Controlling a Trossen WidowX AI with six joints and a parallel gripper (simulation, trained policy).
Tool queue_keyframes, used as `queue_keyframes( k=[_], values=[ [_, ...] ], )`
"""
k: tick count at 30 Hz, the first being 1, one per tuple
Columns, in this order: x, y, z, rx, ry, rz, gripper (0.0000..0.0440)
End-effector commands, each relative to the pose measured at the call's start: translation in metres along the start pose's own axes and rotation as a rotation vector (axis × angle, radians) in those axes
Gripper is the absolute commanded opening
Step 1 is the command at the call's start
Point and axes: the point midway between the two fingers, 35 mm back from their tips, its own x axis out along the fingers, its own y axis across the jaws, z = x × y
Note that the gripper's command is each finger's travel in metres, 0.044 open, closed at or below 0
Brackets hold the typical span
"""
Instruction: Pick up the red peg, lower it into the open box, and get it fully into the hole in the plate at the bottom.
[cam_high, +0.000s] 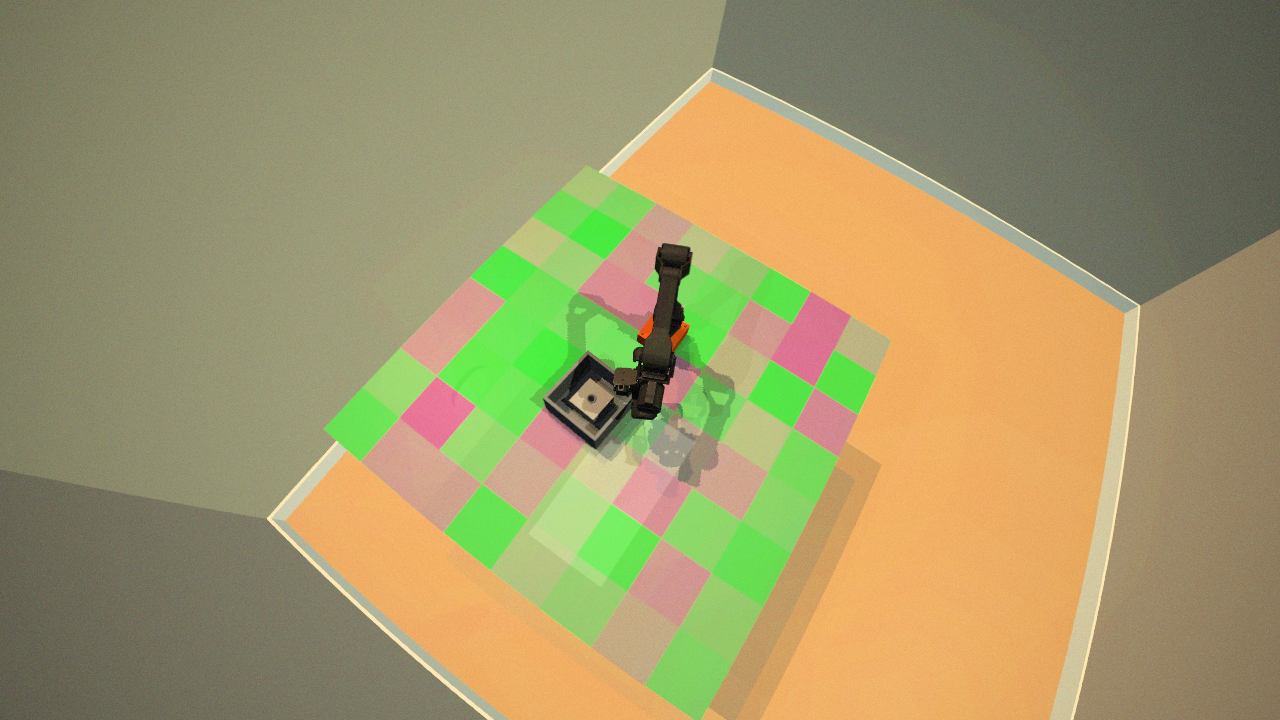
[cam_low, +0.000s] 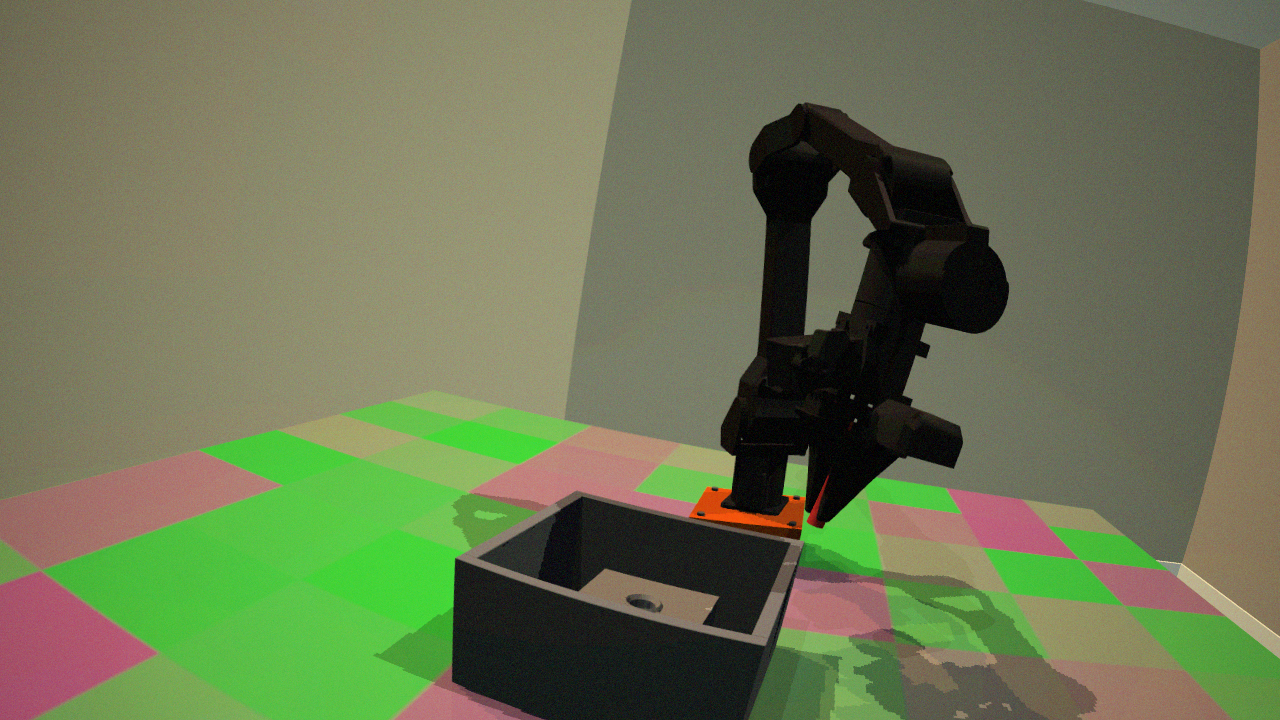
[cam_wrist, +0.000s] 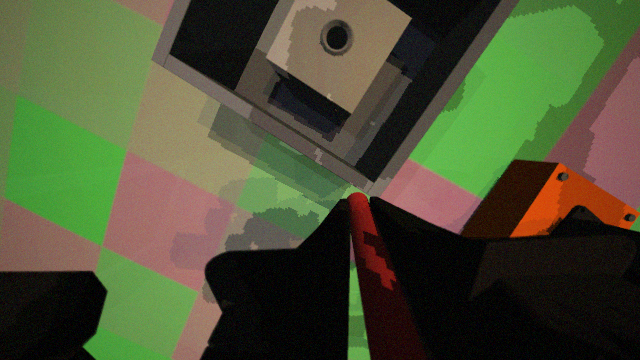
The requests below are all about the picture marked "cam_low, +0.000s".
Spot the red peg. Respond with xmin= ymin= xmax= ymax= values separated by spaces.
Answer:
xmin=806 ymin=421 xmax=852 ymax=528

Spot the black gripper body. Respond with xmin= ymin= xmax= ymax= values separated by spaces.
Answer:
xmin=796 ymin=301 xmax=963 ymax=468

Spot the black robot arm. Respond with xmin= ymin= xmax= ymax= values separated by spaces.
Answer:
xmin=721 ymin=102 xmax=1009 ymax=516

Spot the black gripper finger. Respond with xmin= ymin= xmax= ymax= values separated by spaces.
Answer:
xmin=795 ymin=405 xmax=849 ymax=512
xmin=817 ymin=425 xmax=908 ymax=523

